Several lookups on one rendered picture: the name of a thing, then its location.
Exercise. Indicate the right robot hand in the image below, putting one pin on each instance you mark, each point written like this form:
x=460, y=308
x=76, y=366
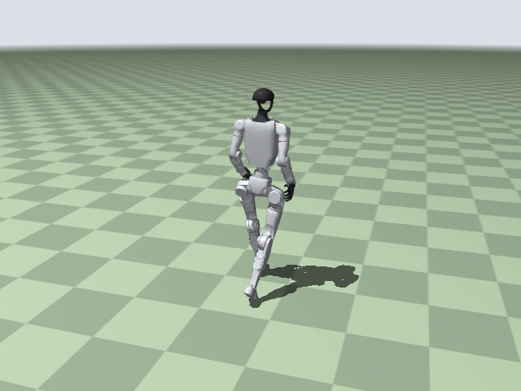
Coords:
x=290, y=191

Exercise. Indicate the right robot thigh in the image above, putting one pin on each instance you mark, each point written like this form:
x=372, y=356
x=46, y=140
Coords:
x=273, y=216

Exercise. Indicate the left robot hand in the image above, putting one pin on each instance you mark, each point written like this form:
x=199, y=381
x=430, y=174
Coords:
x=247, y=175

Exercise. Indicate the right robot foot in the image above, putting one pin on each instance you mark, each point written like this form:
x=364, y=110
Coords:
x=251, y=292

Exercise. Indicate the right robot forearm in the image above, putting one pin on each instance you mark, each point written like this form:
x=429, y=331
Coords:
x=287, y=172

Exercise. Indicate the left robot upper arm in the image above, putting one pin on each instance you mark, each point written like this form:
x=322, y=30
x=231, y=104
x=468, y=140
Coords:
x=237, y=139

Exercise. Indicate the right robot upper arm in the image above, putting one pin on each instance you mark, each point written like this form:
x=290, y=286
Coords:
x=283, y=132

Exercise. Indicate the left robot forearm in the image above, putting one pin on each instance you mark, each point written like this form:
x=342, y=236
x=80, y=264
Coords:
x=238, y=164

